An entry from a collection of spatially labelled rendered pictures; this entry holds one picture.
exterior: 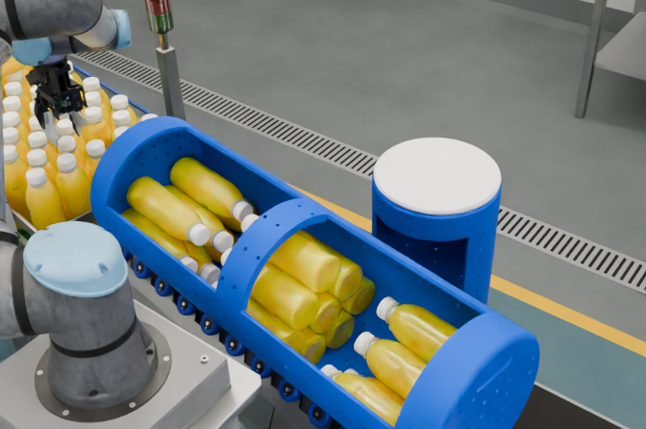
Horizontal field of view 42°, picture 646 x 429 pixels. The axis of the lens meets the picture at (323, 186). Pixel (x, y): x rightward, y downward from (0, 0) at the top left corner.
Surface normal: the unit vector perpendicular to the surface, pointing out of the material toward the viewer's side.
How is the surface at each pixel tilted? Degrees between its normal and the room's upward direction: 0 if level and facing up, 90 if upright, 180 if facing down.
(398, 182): 0
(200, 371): 1
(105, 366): 72
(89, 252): 9
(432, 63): 0
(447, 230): 90
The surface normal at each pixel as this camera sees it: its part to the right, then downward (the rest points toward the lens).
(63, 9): 0.79, 0.36
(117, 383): 0.52, 0.22
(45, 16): 0.52, 0.59
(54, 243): 0.11, -0.81
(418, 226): -0.37, 0.57
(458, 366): -0.29, -0.59
